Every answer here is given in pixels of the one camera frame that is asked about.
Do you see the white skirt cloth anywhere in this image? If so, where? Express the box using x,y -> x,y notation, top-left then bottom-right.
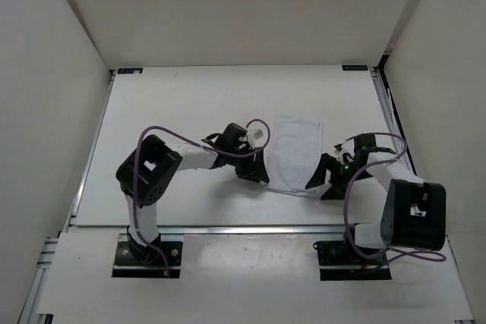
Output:
267,114 -> 323,198

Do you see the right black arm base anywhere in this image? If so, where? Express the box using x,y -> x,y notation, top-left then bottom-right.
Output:
312,233 -> 392,282

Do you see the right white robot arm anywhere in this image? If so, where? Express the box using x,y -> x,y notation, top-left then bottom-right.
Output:
305,132 -> 447,263

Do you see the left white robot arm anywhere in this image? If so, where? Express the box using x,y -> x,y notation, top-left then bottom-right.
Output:
115,119 -> 270,264

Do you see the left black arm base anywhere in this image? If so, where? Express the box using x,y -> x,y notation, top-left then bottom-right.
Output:
112,234 -> 183,279

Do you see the left blue corner label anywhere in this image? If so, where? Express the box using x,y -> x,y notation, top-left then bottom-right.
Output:
117,68 -> 144,74

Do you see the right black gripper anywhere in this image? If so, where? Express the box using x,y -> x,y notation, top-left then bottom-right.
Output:
305,152 -> 373,200

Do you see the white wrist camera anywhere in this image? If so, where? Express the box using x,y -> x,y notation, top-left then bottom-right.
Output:
246,129 -> 264,148
334,144 -> 354,164

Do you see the blue corner label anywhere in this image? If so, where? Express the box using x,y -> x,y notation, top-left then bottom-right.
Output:
117,68 -> 144,74
342,64 -> 368,71

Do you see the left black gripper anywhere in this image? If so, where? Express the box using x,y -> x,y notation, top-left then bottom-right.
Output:
227,145 -> 269,182

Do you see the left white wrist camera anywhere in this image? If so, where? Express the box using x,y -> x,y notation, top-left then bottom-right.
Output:
246,129 -> 264,148

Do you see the right blue corner label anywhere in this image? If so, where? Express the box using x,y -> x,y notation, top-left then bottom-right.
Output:
342,64 -> 368,71

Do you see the aluminium frame rail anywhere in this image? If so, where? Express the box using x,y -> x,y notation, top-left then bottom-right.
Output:
60,224 -> 436,235

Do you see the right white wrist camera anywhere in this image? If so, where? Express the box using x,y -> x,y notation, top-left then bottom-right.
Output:
334,144 -> 354,164

